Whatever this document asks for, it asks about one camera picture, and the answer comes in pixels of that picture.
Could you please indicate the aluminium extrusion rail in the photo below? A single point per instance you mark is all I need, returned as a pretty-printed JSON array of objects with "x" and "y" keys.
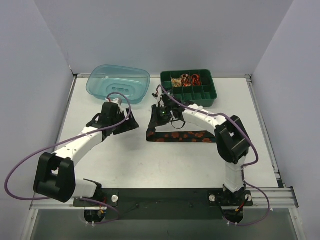
[{"x": 277, "y": 198}]

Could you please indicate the black orange floral necktie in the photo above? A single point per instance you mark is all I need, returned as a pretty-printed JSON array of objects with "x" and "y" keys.
[{"x": 201, "y": 136}]

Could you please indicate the red black rolled tie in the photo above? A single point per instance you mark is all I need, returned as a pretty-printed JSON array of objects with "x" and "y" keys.
[{"x": 186, "y": 80}]

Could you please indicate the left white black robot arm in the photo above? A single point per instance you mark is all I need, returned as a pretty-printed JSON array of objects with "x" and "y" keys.
[{"x": 55, "y": 175}]

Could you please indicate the green compartment organizer tray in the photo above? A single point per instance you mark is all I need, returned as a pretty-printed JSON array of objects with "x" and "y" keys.
[{"x": 203, "y": 95}]

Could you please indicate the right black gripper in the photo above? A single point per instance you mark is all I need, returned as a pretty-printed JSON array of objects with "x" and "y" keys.
[{"x": 155, "y": 116}]

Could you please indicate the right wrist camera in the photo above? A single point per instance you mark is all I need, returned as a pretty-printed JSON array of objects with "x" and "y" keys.
[{"x": 162, "y": 99}]

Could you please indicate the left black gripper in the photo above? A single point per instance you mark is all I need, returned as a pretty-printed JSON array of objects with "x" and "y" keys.
[{"x": 124, "y": 121}]

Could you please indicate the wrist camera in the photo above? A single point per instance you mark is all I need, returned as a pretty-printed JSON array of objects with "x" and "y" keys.
[
  {"x": 162, "y": 99},
  {"x": 116, "y": 100}
]

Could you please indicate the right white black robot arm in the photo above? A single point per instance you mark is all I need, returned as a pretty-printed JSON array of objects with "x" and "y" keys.
[{"x": 229, "y": 135}]

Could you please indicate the orange red rolled tie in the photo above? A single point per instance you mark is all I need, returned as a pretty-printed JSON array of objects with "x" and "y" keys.
[{"x": 196, "y": 80}]

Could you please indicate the beige patterned rolled tie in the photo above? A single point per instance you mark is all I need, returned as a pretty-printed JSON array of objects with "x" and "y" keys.
[{"x": 176, "y": 82}]

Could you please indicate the teal transparent plastic tub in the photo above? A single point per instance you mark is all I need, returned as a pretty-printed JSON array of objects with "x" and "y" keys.
[{"x": 131, "y": 82}]

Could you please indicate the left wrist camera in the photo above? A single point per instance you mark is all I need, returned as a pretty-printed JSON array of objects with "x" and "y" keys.
[{"x": 116, "y": 100}]

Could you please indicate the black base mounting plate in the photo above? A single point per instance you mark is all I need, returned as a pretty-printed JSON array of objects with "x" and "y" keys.
[{"x": 162, "y": 211}]

